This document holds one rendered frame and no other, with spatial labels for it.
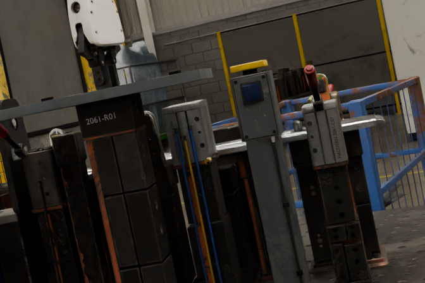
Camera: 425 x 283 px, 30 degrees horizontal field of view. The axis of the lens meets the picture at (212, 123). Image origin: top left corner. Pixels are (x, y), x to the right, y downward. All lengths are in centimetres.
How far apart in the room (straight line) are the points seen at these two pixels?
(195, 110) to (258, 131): 21
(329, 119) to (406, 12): 784
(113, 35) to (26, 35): 350
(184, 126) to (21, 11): 346
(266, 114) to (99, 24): 33
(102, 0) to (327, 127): 48
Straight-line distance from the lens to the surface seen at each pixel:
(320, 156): 151
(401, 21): 933
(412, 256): 173
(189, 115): 152
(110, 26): 142
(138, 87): 135
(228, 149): 164
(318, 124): 151
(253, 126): 135
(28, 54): 488
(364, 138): 328
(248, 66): 135
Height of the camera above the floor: 114
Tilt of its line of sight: 3 degrees down
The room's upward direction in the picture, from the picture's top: 12 degrees counter-clockwise
